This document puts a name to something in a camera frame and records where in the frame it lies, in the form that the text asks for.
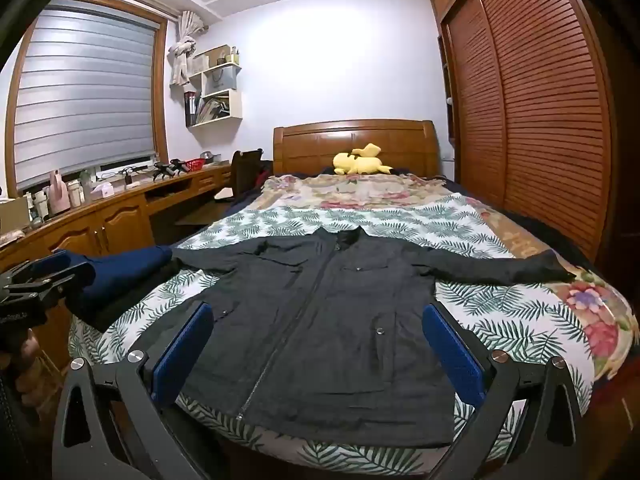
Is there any floral blanket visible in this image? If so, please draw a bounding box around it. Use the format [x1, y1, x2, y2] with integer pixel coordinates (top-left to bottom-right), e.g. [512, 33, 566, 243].
[260, 172, 638, 381]

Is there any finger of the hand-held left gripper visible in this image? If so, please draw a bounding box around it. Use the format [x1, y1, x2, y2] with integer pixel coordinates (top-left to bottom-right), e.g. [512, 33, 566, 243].
[4, 282, 68, 311]
[0, 259, 96, 287]

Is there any wooden window frame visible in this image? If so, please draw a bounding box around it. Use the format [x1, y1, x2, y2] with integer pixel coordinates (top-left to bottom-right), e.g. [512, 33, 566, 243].
[5, 0, 171, 201]

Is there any white wall shelf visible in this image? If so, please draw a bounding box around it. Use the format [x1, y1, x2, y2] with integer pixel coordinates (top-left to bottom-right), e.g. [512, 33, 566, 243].
[170, 45, 244, 128]

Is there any wooden desk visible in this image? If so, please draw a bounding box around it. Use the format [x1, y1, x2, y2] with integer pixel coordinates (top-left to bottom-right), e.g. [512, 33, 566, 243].
[0, 160, 236, 376]

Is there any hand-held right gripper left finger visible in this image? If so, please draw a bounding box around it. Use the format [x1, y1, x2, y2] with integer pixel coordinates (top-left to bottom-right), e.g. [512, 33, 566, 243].
[51, 301, 216, 480]

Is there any dark wooden chair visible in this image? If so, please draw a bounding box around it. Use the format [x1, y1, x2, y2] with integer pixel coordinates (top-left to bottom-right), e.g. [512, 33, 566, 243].
[231, 148, 273, 201]

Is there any person's left hand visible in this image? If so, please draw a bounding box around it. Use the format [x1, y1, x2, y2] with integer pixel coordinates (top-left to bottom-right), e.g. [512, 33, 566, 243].
[17, 330, 48, 386]

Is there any grey paper bag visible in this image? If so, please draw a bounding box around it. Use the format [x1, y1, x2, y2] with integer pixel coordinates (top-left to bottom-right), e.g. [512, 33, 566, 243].
[202, 65, 236, 96]

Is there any wooden slatted wardrobe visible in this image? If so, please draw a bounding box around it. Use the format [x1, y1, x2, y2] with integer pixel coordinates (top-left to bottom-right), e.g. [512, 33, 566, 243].
[429, 0, 640, 271]

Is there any black zip jacket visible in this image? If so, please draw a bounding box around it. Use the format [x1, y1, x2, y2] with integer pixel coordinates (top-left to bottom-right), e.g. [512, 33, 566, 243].
[170, 226, 576, 448]

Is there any wooden bed headboard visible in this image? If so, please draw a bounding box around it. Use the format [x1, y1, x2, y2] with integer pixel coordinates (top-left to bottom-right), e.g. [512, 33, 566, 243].
[272, 119, 441, 178]

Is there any grey window blind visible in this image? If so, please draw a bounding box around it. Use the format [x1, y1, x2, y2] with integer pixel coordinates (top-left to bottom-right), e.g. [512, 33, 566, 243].
[14, 7, 156, 191]

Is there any tied beige curtain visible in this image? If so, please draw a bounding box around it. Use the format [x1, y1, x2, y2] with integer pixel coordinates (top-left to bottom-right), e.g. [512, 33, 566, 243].
[169, 10, 207, 86]

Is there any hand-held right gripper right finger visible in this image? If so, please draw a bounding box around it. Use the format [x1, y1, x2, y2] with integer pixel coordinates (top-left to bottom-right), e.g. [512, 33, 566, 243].
[421, 301, 594, 480]

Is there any black clamp tool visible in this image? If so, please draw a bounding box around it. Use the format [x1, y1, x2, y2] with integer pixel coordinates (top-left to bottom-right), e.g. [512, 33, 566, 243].
[152, 160, 187, 181]

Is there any yellow plush toy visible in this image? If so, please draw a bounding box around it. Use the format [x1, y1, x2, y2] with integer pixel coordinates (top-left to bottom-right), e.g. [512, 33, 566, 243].
[332, 143, 393, 177]

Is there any leaf print bedsheet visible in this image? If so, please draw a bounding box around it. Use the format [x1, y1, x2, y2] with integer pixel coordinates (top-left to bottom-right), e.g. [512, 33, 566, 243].
[67, 195, 596, 478]

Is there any dark blanket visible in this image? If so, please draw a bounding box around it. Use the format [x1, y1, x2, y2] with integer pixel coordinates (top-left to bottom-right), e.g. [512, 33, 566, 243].
[450, 177, 601, 273]

